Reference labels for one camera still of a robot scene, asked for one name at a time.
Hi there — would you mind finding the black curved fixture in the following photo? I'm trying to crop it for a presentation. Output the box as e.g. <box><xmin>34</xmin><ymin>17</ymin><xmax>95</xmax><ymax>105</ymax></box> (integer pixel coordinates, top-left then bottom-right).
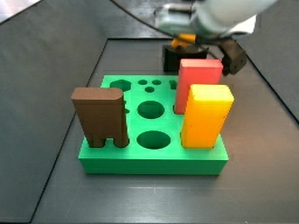
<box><xmin>163</xmin><ymin>45</ymin><xmax>209</xmax><ymax>72</ymax></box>

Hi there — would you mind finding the green shape sorter base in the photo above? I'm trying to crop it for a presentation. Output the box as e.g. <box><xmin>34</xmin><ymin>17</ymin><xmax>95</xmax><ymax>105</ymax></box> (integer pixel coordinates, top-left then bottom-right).
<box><xmin>79</xmin><ymin>74</ymin><xmax>230</xmax><ymax>175</ymax></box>

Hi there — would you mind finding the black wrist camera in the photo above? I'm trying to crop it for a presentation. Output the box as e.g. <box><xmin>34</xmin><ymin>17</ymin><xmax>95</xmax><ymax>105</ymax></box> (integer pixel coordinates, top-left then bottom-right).
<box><xmin>219</xmin><ymin>39</ymin><xmax>247</xmax><ymax>76</ymax></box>

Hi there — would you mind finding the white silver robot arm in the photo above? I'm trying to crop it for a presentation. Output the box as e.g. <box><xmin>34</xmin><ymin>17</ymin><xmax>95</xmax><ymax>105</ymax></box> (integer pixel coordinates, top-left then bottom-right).
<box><xmin>155</xmin><ymin>0</ymin><xmax>278</xmax><ymax>40</ymax></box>

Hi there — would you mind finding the brown block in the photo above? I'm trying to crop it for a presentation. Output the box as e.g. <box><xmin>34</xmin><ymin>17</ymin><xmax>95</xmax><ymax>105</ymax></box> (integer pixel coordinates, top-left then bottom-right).
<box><xmin>71</xmin><ymin>87</ymin><xmax>130</xmax><ymax>148</ymax></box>

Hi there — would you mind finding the black camera cable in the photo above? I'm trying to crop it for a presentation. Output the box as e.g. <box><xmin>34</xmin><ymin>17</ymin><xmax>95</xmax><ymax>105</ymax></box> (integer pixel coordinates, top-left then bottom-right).
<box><xmin>109</xmin><ymin>0</ymin><xmax>178</xmax><ymax>37</ymax></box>

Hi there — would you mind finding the yellow block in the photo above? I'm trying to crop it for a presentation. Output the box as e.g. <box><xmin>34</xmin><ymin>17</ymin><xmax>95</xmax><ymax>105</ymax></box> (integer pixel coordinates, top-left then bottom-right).
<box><xmin>182</xmin><ymin>85</ymin><xmax>235</xmax><ymax>149</ymax></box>

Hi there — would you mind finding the yellow three prong object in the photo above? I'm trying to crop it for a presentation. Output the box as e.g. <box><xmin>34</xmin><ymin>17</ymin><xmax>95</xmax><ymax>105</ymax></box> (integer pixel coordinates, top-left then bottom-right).
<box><xmin>171</xmin><ymin>33</ymin><xmax>197</xmax><ymax>48</ymax></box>

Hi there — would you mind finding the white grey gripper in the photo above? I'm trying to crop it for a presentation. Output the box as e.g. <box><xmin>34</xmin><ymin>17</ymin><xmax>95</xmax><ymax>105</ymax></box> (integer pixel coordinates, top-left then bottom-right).
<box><xmin>154</xmin><ymin>3</ymin><xmax>207</xmax><ymax>38</ymax></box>

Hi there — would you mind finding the red block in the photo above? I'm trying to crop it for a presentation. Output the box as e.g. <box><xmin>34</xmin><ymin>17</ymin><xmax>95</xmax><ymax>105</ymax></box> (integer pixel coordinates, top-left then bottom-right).
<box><xmin>174</xmin><ymin>59</ymin><xmax>223</xmax><ymax>115</ymax></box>

